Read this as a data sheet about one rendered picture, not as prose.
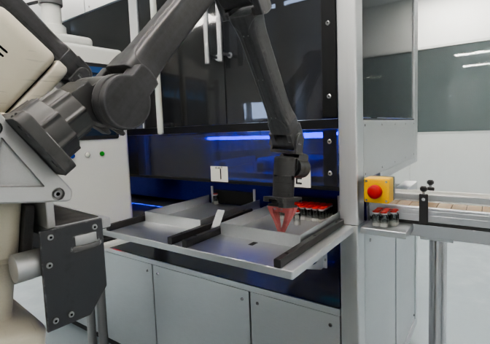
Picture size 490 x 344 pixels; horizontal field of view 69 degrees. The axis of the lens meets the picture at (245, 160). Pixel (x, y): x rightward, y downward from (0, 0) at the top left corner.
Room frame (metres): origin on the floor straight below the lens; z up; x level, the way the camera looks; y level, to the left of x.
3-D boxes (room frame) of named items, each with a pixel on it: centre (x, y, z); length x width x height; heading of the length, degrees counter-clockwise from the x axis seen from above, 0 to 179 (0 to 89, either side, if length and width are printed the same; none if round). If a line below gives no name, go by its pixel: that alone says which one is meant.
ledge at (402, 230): (1.07, -0.43, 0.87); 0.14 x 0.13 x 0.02; 145
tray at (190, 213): (1.29, 0.15, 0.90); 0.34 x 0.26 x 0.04; 145
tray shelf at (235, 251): (1.14, 0.05, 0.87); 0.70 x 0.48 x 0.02; 55
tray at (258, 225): (1.10, -0.12, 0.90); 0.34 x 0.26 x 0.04; 145
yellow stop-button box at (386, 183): (1.05, -0.40, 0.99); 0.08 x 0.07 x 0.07; 145
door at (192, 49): (1.49, 0.25, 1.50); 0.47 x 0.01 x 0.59; 55
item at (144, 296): (2.06, 0.22, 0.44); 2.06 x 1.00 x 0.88; 55
